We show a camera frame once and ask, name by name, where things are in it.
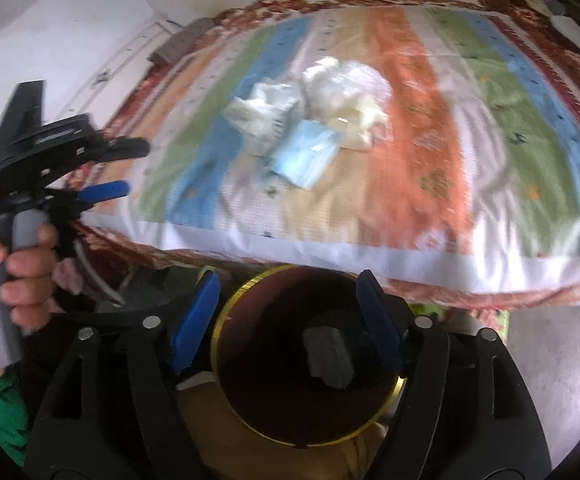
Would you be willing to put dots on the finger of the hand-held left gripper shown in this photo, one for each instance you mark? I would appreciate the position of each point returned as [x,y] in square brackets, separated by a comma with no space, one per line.
[105,191]
[124,149]

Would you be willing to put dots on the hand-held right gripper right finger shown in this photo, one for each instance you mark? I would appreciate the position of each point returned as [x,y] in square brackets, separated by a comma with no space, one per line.
[381,322]

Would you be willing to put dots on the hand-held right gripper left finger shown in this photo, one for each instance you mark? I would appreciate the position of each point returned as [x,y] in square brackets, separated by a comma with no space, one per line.
[195,322]

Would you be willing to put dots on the brown bin with gold rim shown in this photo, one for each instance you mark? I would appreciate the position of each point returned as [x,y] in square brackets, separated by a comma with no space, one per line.
[270,360]

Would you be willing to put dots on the white paper packet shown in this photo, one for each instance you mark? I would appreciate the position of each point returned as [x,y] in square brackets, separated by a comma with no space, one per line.
[262,110]

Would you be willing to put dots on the clear plastic bag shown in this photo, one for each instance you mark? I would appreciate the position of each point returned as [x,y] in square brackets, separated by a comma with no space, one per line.
[347,82]

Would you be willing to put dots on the person's left hand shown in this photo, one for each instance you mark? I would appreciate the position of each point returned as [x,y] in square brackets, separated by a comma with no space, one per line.
[29,270]

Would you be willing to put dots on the grey crumpled wad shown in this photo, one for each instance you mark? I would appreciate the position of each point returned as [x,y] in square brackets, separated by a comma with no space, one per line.
[327,357]

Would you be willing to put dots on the grey rectangular object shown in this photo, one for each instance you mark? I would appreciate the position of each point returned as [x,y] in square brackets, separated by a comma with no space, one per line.
[179,44]

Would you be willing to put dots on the striped colourful blanket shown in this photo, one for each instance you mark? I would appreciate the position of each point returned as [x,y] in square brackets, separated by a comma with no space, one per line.
[420,170]

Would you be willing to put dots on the blue face mask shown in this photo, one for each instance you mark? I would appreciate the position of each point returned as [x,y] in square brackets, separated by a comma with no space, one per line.
[307,155]

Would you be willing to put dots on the cream crumpled wrapper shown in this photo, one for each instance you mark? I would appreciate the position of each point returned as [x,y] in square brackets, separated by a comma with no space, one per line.
[362,127]

